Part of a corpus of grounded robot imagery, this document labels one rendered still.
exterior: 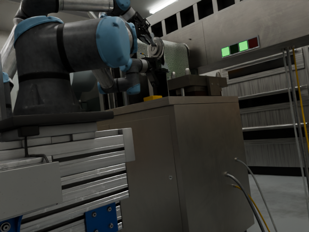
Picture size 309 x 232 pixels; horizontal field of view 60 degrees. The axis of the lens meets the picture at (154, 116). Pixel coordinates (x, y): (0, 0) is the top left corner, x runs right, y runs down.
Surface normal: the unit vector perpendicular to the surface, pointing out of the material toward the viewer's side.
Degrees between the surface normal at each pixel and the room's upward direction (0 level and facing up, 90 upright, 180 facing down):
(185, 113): 90
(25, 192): 90
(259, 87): 90
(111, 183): 90
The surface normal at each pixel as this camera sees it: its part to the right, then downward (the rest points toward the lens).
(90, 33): -0.05, -0.08
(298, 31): -0.70, 0.05
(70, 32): -0.07, -0.29
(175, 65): 0.70, -0.11
